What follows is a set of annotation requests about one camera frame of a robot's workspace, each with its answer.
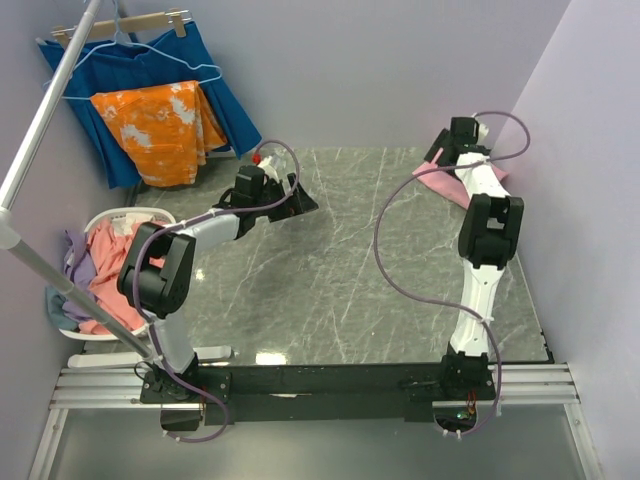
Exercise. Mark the aluminium rail frame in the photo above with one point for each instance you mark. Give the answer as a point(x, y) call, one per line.
point(522, 384)

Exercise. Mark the black base beam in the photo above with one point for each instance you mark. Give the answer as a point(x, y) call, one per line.
point(235, 394)

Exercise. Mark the white laundry basket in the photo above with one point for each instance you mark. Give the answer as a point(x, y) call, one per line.
point(91, 330)

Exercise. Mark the wooden clip hanger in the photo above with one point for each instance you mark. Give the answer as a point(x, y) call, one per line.
point(175, 19)

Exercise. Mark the pink t-shirt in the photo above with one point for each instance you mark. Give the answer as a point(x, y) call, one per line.
point(446, 185)

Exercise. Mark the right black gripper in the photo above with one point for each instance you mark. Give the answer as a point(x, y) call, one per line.
point(440, 142)

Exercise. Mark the silver clothes rack pole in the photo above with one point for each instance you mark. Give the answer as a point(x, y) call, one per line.
point(17, 173)

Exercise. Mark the orange tie-dye cloth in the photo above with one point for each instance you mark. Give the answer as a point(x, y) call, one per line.
point(166, 130)

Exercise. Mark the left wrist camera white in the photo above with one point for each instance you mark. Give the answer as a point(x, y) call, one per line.
point(274, 166)

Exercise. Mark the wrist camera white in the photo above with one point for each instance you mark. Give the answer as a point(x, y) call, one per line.
point(482, 132)
point(274, 166)

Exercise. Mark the grey blue garment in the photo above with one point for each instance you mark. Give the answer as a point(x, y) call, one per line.
point(60, 312)

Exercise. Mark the blue pleated skirt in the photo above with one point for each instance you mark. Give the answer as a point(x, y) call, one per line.
point(107, 67)

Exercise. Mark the lavender garment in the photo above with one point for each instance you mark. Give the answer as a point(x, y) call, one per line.
point(79, 268)

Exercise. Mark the salmon orange t-shirt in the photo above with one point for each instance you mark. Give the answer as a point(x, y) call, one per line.
point(108, 243)

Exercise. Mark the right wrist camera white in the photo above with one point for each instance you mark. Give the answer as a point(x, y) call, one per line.
point(482, 132)

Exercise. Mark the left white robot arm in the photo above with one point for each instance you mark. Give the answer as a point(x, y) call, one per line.
point(156, 274)

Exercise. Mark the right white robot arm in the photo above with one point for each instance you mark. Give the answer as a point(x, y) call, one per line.
point(458, 168)

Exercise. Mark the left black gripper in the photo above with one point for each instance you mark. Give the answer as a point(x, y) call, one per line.
point(299, 202)

